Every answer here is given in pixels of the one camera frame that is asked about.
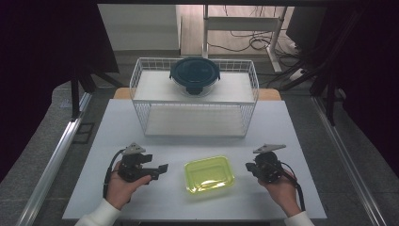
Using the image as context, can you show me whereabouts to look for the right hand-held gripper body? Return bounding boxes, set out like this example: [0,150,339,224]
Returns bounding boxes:
[253,143,287,185]

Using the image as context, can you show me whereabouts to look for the white power strip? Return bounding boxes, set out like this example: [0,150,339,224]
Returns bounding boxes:
[289,68,305,82]

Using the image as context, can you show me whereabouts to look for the black stand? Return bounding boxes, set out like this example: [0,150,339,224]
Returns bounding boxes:
[69,60,125,122]
[279,8,366,126]

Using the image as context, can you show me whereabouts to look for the person's right hand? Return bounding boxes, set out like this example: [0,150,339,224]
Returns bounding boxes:
[259,171,303,218]

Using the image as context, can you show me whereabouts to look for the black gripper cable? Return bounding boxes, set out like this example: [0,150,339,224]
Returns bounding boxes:
[279,161,307,212]
[102,148,127,200]

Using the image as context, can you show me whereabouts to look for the black floor cables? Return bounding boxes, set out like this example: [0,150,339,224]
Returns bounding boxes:
[206,5,303,55]

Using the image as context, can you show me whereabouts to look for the yellow-green plastic tray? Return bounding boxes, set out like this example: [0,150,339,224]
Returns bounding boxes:
[184,154,236,196]

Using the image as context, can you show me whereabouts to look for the round container with dark lid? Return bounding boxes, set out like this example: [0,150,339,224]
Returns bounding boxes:
[168,56,221,97]

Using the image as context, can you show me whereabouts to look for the white desk frame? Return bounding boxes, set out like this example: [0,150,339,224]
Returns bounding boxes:
[201,4,288,73]

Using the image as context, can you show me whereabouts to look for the white wire shelf rack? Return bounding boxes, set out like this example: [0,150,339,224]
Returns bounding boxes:
[129,56,261,138]

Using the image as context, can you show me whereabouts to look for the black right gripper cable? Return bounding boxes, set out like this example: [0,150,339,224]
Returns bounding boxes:
[279,161,307,212]

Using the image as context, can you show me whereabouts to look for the white panel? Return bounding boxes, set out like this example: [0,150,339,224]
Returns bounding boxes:
[98,4,183,52]

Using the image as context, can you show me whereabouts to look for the wooden table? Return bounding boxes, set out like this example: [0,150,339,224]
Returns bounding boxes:
[112,87,282,102]

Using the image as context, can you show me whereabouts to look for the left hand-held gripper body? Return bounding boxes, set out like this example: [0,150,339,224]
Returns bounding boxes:
[118,142,159,184]

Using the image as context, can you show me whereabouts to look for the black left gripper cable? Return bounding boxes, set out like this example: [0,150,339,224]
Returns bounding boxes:
[102,148,127,200]

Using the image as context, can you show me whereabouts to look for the person's left hand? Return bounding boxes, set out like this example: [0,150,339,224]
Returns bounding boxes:
[105,161,153,211]

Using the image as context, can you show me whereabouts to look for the metal rail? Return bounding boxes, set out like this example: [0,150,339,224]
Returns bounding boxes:
[311,95,388,226]
[14,91,94,226]

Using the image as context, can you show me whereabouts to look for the dark curtain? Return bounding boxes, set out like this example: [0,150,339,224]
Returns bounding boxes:
[313,0,399,180]
[0,0,120,183]

